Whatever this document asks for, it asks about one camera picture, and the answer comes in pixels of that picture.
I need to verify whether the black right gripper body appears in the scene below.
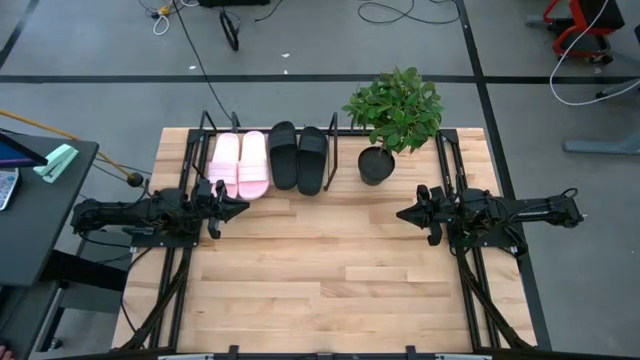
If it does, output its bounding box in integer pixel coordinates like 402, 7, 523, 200
416, 183, 452, 248

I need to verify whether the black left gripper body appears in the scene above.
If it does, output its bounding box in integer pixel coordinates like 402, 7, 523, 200
192, 178, 227, 241

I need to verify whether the pink rubber slide sandal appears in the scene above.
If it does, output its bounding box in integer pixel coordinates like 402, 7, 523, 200
237, 130, 271, 201
207, 132, 240, 199

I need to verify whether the black rubber slide sandal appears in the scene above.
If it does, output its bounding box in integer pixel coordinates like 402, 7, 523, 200
296, 125, 330, 197
268, 120, 300, 191

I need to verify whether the green plant in black pot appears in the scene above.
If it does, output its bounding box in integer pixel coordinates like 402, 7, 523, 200
341, 66, 445, 187

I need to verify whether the mint green stapler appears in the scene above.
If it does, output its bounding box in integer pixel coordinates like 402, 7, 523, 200
33, 143, 80, 184

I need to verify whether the black side desk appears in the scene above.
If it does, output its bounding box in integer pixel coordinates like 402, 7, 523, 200
0, 130, 99, 287

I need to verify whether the grey stand base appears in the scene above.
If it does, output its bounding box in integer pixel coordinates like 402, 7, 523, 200
562, 77, 640, 155

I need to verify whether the yellow rod with black knob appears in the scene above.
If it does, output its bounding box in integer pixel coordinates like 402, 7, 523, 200
0, 108, 145, 189

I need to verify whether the laptop with blue screen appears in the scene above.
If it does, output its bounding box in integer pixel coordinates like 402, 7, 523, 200
0, 128, 50, 169

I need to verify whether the grey calculator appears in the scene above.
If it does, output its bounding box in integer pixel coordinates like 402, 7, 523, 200
0, 167, 21, 211

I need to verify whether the black box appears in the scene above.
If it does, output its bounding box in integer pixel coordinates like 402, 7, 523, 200
197, 0, 271, 8

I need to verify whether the red and black chair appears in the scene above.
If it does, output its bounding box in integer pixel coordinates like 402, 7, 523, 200
542, 0, 626, 65

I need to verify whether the black metal table frame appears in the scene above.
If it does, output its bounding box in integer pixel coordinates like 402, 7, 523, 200
112, 127, 551, 360

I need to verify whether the black wire shoe shelf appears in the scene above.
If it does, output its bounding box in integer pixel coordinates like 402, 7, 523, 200
197, 109, 340, 192

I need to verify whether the long black floor cable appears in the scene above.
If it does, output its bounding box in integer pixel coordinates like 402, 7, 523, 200
171, 0, 236, 126

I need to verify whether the black oval ring stand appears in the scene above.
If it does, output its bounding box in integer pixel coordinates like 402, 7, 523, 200
218, 8, 240, 52

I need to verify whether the white floor cable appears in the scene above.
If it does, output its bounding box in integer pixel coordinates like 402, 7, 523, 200
548, 0, 640, 107

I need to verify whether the black looped floor cable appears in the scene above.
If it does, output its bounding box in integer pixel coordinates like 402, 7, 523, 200
357, 0, 461, 26

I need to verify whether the white cord with yellow plug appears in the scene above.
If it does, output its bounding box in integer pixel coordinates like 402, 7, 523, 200
151, 3, 172, 37

